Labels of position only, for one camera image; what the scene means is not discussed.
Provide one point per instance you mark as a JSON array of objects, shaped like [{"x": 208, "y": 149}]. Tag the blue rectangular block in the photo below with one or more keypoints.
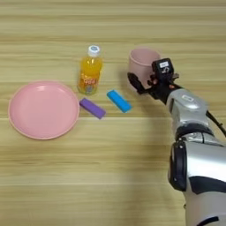
[{"x": 119, "y": 101}]

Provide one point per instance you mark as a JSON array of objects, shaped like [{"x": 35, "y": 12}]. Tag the pink plastic cup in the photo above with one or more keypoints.
[{"x": 141, "y": 63}]

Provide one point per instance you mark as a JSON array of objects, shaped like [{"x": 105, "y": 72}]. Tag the pink plastic plate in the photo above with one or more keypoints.
[{"x": 44, "y": 110}]

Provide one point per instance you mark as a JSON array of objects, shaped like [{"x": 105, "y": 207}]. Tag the orange juice bottle white cap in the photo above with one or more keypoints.
[{"x": 89, "y": 73}]

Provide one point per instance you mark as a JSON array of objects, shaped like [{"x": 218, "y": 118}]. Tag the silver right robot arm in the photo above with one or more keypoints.
[{"x": 200, "y": 159}]

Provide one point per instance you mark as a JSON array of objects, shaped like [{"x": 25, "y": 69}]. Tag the small black box white label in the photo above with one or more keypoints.
[{"x": 163, "y": 68}]

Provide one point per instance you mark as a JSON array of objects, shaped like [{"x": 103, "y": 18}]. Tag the purple rectangular block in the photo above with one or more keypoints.
[{"x": 92, "y": 108}]

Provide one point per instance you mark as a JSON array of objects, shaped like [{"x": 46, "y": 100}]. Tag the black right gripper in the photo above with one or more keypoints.
[{"x": 163, "y": 89}]

